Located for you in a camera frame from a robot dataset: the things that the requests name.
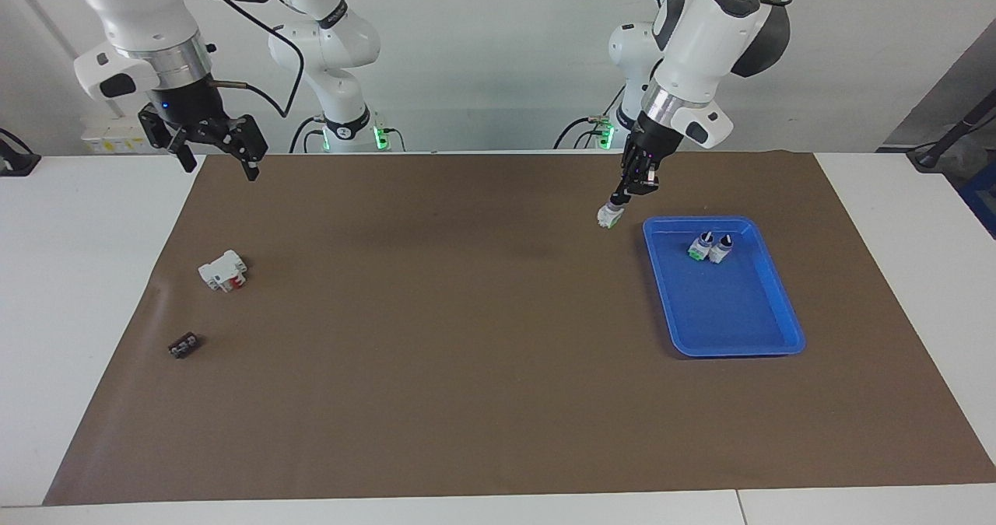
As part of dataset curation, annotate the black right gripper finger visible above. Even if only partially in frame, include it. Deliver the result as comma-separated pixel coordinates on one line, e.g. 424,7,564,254
139,107,199,173
198,114,269,182

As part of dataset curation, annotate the white circuit breaker red lever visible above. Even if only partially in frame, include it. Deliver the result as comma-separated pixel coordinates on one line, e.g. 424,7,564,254
198,250,249,293

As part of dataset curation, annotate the blue plastic tray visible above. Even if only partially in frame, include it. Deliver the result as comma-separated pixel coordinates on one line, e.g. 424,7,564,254
643,215,807,359

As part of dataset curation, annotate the brown table mat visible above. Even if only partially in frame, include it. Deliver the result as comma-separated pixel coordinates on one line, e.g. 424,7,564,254
43,152,996,506

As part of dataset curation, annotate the black stand pole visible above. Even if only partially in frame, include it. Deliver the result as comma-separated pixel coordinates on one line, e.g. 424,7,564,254
907,88,996,172

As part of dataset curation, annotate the blue crate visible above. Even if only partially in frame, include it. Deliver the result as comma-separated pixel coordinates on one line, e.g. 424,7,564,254
959,163,996,240

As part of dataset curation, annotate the white wall socket box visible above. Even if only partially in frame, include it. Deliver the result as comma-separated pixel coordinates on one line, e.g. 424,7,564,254
80,116,168,155

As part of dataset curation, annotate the black base cable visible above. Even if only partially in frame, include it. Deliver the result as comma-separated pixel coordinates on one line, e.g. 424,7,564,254
554,86,627,150
289,113,328,154

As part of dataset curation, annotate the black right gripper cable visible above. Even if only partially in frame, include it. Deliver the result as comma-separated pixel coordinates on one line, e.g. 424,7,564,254
210,0,306,119

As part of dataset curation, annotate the black clamp mount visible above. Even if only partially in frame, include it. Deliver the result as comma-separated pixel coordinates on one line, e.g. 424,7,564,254
0,127,41,177

